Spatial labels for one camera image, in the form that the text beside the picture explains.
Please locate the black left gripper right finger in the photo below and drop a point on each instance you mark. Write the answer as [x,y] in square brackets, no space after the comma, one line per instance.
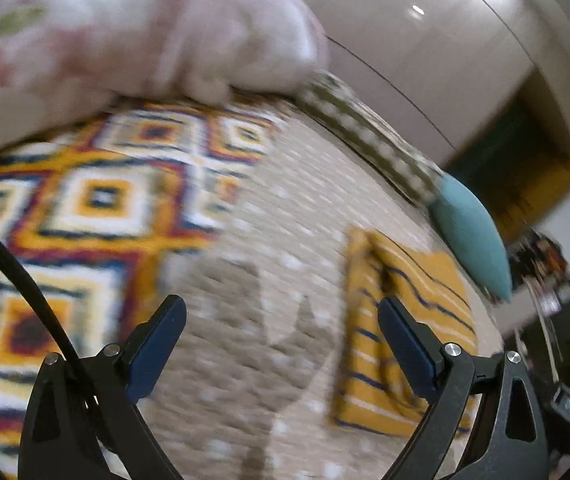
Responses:
[507,440]

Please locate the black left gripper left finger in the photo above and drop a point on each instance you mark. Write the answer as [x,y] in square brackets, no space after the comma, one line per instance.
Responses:
[68,424]

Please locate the beige white-dotted bedspread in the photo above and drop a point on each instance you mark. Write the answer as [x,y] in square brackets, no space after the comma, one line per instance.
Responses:
[248,389]

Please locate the geometric patterned blanket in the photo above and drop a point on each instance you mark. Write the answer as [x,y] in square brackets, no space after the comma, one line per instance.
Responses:
[95,210]

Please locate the teal cushion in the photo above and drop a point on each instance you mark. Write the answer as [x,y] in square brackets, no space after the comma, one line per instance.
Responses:
[472,236]

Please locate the olive white-spotted bolster pillow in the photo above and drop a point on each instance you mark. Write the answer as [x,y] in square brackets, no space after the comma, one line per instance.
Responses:
[335,106]

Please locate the beige wardrobe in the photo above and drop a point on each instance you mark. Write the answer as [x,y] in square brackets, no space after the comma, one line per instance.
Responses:
[436,70]

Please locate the pink floral comforter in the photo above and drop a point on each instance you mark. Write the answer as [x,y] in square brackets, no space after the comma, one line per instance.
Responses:
[64,60]

